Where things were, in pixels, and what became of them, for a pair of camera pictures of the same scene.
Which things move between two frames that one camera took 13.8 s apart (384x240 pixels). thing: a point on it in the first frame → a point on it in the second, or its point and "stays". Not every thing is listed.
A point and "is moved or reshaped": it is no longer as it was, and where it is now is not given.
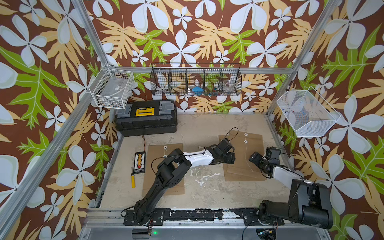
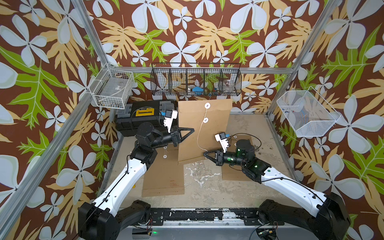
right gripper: (253, 156) → (217, 161)
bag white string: (246, 142) is moved or reshaped
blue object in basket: (198, 90) stays
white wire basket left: (111, 87) stays
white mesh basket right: (310, 114) stays
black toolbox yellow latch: (146, 118) stays
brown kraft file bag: (155, 154) stays
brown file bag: (245, 143) → (208, 118)
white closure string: (165, 148) stays
